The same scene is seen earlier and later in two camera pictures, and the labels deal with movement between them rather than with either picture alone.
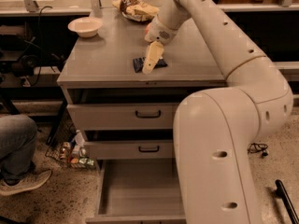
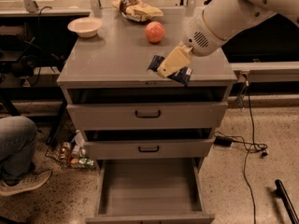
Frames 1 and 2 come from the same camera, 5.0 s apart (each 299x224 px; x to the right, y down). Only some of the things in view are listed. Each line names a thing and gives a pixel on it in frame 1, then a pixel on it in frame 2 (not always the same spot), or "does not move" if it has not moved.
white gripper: [161, 32] -> [199, 36]
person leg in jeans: [18, 133] does not move
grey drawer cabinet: [123, 113] does not move
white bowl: [86, 26] does not move
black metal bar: [281, 191] does not move
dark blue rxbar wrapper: [138, 63] -> [182, 76]
